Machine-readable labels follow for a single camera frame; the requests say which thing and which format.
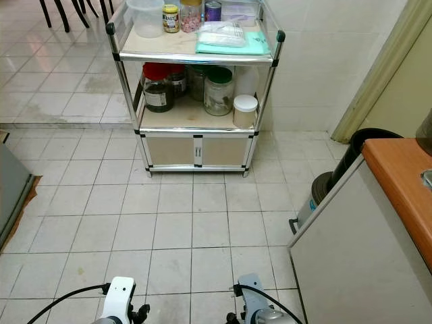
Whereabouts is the metal kitchen shelf trolley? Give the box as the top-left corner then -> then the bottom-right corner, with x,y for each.
106,0 -> 286,178

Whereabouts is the brown cardboard sheet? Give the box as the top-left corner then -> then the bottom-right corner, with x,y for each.
0,175 -> 41,250

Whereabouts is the grey appliance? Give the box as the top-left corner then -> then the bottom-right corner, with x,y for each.
0,138 -> 34,237

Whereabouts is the black waste bin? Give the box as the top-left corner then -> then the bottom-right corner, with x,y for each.
327,128 -> 402,193

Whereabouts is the white lid jar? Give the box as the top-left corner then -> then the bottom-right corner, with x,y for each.
233,94 -> 259,129

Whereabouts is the large red lid jar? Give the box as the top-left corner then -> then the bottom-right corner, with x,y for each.
142,63 -> 175,113

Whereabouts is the green lid glass jar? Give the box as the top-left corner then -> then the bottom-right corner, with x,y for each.
203,66 -> 235,117

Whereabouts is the small red lid jar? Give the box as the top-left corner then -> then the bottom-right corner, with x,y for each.
169,65 -> 188,97

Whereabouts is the white plastic bottle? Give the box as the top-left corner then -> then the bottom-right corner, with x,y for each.
234,65 -> 260,99

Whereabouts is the clear glass jar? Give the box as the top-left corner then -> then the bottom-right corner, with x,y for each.
186,65 -> 209,102

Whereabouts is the teal cloth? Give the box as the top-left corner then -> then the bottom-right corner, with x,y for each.
196,30 -> 271,56

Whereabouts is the white filled plastic bag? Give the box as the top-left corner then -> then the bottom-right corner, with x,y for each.
196,22 -> 249,48

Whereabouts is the clear plastic tub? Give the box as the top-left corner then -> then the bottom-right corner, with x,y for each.
127,0 -> 165,38

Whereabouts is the yellow label jar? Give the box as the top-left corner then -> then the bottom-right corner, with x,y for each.
162,4 -> 181,34

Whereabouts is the jar with pink contents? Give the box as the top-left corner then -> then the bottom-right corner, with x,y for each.
180,0 -> 204,34

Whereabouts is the clear plastic box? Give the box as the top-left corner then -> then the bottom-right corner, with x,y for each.
220,0 -> 259,28

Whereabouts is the purple tin can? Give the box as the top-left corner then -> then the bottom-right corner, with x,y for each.
204,1 -> 222,22

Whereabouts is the black chair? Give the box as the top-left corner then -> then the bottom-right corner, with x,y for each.
40,0 -> 115,33

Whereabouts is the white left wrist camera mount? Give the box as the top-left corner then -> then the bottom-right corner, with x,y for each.
101,277 -> 136,324

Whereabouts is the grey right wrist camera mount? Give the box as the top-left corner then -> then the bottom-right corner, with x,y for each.
236,273 -> 277,324

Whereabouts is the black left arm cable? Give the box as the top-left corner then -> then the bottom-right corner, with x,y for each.
27,283 -> 112,324

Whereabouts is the beige door frame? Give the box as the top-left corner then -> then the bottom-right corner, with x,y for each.
331,0 -> 432,144

